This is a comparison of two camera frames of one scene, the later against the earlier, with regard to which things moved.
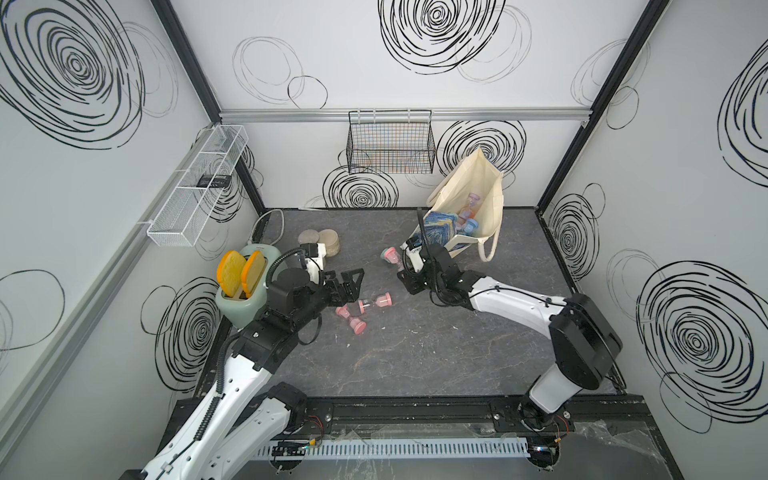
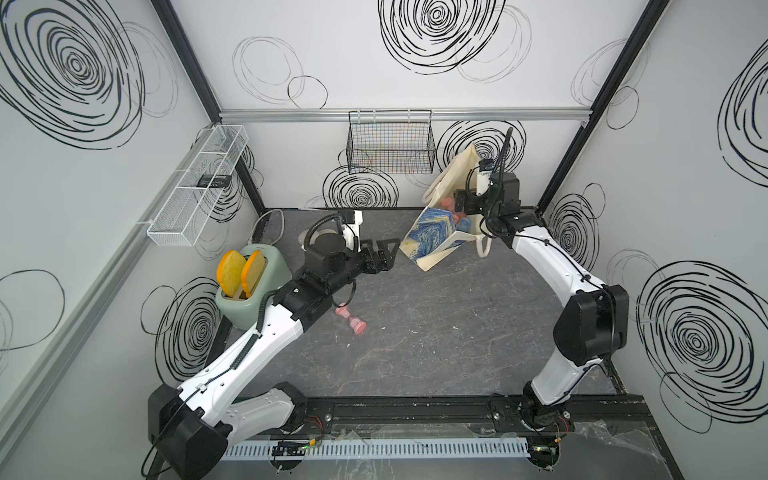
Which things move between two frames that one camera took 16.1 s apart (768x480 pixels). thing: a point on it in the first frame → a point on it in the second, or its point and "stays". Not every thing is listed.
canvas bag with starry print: x=465 y=205 stays
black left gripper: x=349 y=293 → x=383 y=263
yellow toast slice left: x=229 y=272 stays
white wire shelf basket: x=182 y=219 stays
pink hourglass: x=357 y=326 stays
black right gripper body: x=417 y=282 → x=478 y=205
